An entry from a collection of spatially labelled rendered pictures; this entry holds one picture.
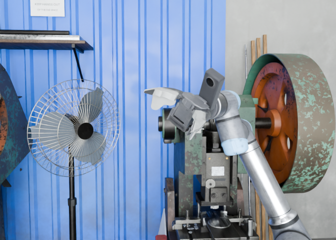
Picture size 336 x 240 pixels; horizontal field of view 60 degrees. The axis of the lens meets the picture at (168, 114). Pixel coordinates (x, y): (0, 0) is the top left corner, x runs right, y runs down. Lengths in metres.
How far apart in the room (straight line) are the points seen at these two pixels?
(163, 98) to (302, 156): 0.95
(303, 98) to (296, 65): 0.21
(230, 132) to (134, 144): 2.06
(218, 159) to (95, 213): 1.70
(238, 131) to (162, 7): 2.19
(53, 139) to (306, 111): 1.30
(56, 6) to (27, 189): 1.74
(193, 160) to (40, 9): 2.07
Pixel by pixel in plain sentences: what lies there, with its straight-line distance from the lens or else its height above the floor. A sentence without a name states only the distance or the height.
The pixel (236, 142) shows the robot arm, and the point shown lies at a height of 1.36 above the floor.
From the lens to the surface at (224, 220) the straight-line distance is 1.79.
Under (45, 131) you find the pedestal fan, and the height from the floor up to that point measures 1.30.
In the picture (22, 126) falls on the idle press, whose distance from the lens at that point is 2.35.
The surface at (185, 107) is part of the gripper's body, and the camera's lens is 0.71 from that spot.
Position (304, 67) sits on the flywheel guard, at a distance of 1.63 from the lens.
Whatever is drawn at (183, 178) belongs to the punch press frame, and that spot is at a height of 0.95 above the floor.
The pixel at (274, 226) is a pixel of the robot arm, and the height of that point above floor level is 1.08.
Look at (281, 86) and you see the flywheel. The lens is 1.79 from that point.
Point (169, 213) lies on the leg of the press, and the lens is 2.07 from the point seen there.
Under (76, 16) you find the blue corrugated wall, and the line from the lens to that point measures 2.95.
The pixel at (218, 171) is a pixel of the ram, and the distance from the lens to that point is 1.71.
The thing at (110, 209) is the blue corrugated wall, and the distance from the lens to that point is 3.04.
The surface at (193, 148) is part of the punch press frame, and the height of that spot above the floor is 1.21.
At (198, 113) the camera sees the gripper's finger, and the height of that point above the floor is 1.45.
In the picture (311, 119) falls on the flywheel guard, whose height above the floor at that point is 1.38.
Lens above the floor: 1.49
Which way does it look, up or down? 4 degrees down
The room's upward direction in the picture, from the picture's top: straight up
